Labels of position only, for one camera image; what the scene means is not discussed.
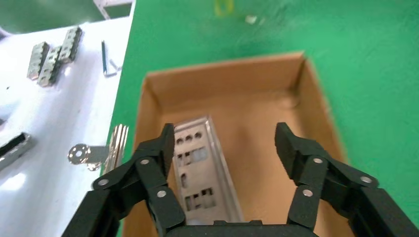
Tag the silver binder clip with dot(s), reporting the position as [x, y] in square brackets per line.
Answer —
[95, 153]

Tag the brown cardboard box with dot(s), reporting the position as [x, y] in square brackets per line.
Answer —
[262, 108]

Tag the silver metal IO shield plate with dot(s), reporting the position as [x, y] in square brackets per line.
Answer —
[234, 209]
[193, 176]

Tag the white flat board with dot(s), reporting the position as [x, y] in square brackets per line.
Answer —
[49, 130]

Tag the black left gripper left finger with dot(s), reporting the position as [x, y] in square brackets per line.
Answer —
[144, 183]

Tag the black chrome strip part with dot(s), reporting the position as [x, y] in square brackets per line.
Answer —
[13, 149]

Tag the perforated metal angle strut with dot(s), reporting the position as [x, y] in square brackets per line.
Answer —
[103, 8]

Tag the small grey slotted bracket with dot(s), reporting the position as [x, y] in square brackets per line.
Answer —
[37, 60]
[49, 68]
[70, 44]

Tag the small metal hex key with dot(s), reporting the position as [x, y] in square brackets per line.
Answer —
[104, 59]

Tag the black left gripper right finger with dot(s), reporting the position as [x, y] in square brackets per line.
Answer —
[320, 183]

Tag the green table cloth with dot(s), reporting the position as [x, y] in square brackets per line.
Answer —
[360, 49]

